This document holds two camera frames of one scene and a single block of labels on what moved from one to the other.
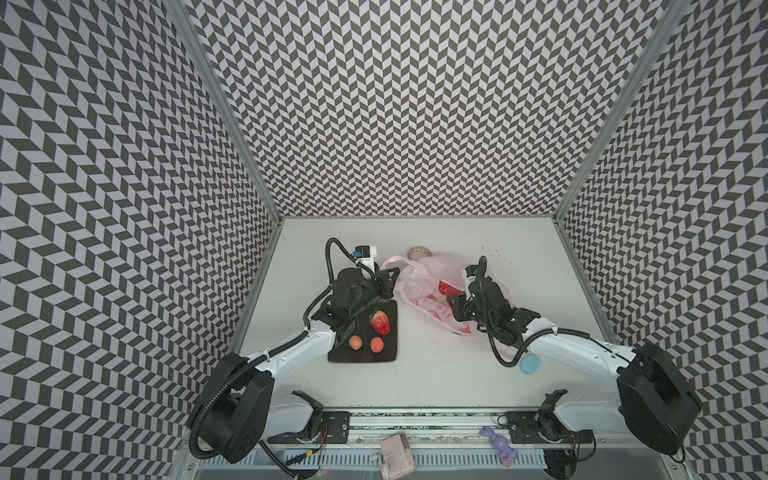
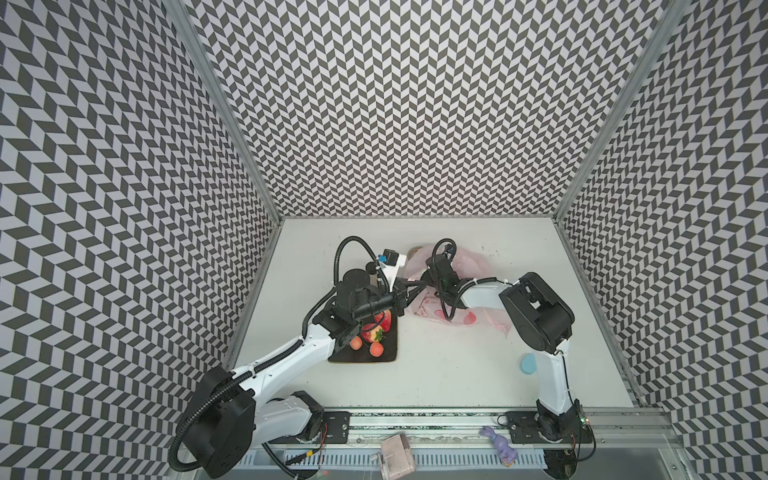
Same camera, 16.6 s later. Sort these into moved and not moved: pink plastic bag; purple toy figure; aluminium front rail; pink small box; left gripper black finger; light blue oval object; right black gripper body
Moved: left gripper black finger; pink plastic bag; right black gripper body
Not moved: pink small box; purple toy figure; aluminium front rail; light blue oval object
